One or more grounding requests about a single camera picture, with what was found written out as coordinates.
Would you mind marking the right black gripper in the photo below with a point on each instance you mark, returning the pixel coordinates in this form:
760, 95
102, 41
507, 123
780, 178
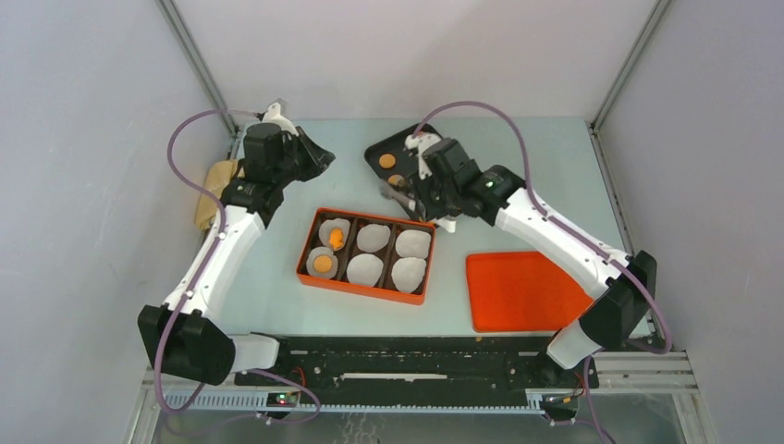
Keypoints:
421, 181

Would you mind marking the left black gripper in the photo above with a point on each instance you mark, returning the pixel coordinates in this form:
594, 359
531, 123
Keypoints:
318, 158

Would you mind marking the black cookie tray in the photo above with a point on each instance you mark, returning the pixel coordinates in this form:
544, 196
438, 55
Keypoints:
398, 162

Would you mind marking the metal tongs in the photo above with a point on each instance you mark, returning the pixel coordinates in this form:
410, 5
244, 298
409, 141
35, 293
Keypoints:
449, 224

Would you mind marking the round orange cookie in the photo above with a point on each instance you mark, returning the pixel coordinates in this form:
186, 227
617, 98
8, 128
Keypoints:
387, 161
395, 180
322, 263

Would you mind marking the orange compartment box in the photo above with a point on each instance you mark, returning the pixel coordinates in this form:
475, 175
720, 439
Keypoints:
385, 289

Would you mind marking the orange fish cookie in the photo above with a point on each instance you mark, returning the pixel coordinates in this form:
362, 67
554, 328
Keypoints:
336, 239

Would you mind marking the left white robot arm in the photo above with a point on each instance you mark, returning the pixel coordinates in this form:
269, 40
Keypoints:
182, 336

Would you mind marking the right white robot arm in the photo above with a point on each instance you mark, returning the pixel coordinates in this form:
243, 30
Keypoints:
619, 284

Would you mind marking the tan cloth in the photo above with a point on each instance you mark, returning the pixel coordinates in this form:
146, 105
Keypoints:
217, 179

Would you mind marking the orange box lid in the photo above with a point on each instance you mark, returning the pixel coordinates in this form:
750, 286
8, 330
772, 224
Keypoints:
521, 292

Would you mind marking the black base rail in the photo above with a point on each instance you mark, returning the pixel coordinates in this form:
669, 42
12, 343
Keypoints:
428, 372

